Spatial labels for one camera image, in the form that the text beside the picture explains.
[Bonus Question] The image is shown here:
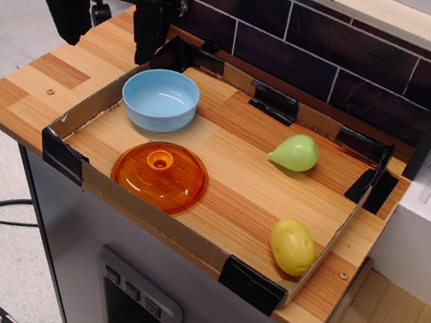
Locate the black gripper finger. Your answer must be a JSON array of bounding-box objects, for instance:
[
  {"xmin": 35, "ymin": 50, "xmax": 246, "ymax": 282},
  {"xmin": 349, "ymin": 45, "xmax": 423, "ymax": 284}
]
[
  {"xmin": 133, "ymin": 0, "xmax": 173, "ymax": 65},
  {"xmin": 45, "ymin": 0, "xmax": 91, "ymax": 45}
]

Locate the green toy pear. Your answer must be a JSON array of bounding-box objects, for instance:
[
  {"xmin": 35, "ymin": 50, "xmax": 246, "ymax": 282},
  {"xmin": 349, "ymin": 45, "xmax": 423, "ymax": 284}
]
[{"xmin": 267, "ymin": 134, "xmax": 318, "ymax": 172}]

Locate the light blue bowl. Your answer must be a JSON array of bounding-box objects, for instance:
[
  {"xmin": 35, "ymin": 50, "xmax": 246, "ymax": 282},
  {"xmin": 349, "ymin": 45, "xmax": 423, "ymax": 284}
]
[{"xmin": 122, "ymin": 69, "xmax": 200, "ymax": 133}]

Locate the orange transparent pot lid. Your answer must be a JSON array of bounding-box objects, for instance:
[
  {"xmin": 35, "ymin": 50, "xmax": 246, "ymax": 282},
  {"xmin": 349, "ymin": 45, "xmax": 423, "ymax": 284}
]
[{"xmin": 111, "ymin": 142, "xmax": 209, "ymax": 215}]

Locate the grey toy oven cabinet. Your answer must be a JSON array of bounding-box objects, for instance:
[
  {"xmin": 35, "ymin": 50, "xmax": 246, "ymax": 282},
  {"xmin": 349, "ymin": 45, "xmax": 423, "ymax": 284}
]
[{"xmin": 21, "ymin": 149, "xmax": 275, "ymax": 323}]

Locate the yellow toy potato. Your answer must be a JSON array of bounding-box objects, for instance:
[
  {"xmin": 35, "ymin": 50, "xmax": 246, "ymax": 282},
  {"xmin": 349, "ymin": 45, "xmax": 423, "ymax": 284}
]
[{"xmin": 270, "ymin": 219, "xmax": 317, "ymax": 277}]

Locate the cardboard fence with black tape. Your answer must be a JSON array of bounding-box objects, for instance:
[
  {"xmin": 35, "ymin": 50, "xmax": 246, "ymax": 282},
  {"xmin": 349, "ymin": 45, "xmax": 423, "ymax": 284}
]
[{"xmin": 42, "ymin": 37, "xmax": 399, "ymax": 323}]

